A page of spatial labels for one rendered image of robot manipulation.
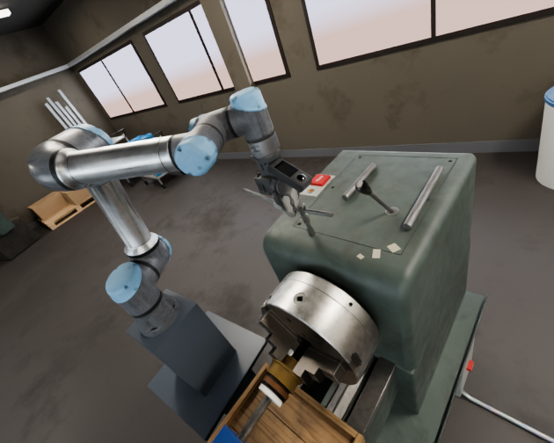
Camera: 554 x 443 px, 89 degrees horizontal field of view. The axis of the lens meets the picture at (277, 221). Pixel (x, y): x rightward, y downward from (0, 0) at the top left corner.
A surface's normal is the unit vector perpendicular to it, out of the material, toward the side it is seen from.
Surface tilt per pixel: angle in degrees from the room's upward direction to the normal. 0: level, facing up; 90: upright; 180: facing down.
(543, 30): 90
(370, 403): 0
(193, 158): 90
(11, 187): 90
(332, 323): 39
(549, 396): 0
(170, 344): 90
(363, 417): 0
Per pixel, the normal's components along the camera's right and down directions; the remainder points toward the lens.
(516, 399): -0.33, -0.76
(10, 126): 0.79, 0.12
